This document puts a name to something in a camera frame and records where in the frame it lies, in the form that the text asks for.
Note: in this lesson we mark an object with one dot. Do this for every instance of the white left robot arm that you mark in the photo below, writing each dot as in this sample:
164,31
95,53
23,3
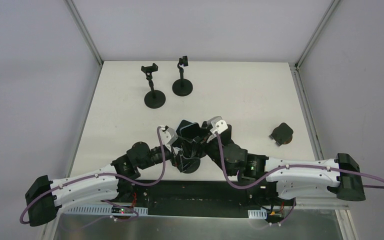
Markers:
45,197

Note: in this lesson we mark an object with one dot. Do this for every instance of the aluminium frame rail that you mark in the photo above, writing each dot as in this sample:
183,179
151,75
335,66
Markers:
321,203

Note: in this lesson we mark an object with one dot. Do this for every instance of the white slotted cable duct left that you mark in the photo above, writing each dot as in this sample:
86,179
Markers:
106,210

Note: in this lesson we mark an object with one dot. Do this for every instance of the white slotted cable duct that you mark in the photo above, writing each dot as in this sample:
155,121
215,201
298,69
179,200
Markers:
106,210
257,214

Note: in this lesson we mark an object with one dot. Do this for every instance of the black phone stand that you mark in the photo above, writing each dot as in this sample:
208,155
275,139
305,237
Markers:
154,99
182,87
188,165

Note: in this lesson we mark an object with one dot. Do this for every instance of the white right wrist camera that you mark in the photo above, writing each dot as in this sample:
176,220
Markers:
216,125

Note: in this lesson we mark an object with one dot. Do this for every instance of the blue phone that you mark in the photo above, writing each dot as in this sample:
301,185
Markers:
191,133

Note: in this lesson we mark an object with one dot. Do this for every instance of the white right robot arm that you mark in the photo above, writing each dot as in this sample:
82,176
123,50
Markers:
281,178

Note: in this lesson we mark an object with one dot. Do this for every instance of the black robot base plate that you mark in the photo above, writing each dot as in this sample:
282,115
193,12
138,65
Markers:
214,199

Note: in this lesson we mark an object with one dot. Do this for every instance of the small black brown wedge stand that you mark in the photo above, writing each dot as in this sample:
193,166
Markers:
282,134

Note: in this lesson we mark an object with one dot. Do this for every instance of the white slotted cable duct right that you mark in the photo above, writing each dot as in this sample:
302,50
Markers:
257,214

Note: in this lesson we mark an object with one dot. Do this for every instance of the black phone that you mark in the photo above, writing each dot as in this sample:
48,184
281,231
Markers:
226,135

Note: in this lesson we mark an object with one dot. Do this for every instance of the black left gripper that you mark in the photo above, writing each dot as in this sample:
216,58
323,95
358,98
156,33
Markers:
177,149

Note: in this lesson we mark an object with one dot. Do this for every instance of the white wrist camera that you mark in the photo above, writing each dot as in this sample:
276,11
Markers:
216,125
168,135

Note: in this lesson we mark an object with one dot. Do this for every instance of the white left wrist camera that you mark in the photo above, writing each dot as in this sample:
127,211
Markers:
168,135

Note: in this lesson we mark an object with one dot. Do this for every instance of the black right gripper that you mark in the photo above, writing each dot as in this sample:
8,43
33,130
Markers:
206,145

